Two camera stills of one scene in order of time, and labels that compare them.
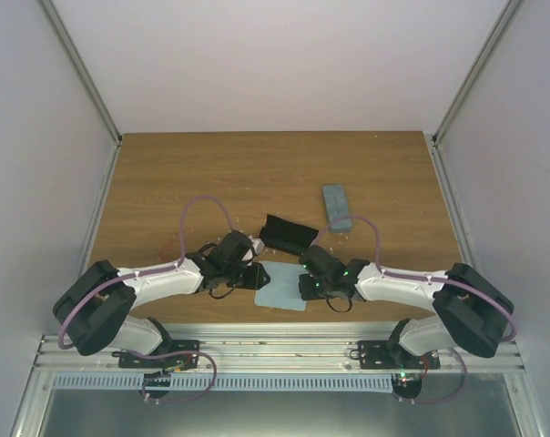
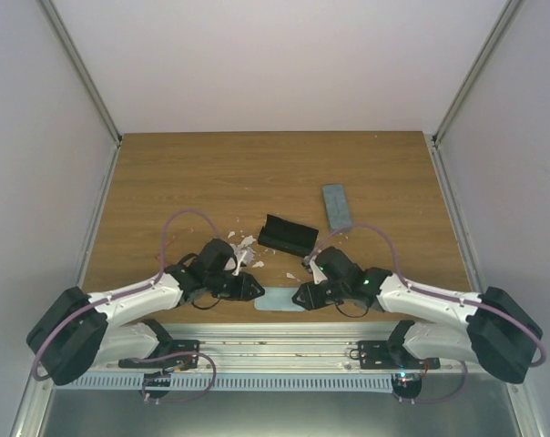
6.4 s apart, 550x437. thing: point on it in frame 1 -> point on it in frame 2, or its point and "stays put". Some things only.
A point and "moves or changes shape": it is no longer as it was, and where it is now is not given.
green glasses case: [337, 207] stays put
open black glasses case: [286, 236] stays put
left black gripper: [256, 280] -> [242, 290]
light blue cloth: [283, 289] moves or changes shape
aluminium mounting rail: [271, 349] stays put
